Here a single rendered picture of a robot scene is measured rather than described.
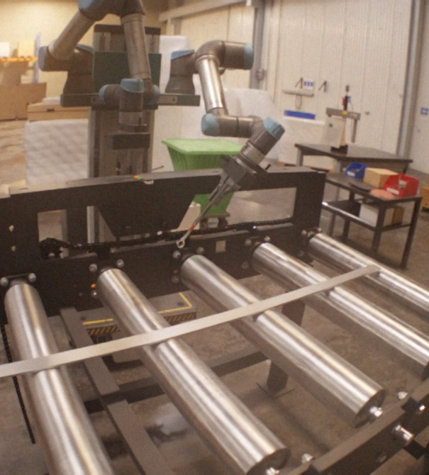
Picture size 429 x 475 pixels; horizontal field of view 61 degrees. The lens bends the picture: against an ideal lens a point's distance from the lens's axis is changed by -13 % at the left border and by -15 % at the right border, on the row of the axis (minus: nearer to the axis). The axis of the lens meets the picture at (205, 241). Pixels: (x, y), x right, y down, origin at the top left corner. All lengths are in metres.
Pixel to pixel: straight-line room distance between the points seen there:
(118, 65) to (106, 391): 1.50
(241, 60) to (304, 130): 6.44
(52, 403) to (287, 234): 1.21
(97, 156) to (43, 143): 2.63
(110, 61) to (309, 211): 1.16
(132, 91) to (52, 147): 3.40
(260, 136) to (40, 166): 3.72
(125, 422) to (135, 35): 1.24
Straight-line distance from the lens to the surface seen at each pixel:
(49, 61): 1.76
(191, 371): 0.85
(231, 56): 1.59
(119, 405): 0.96
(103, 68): 2.00
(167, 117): 4.99
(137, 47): 1.50
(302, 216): 1.72
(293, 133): 7.99
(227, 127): 1.31
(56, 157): 4.67
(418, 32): 12.30
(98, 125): 2.04
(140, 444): 0.88
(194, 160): 3.80
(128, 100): 1.29
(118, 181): 1.24
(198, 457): 1.84
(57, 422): 0.75
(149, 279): 1.41
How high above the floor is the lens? 1.46
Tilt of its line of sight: 22 degrees down
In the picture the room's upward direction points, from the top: 4 degrees clockwise
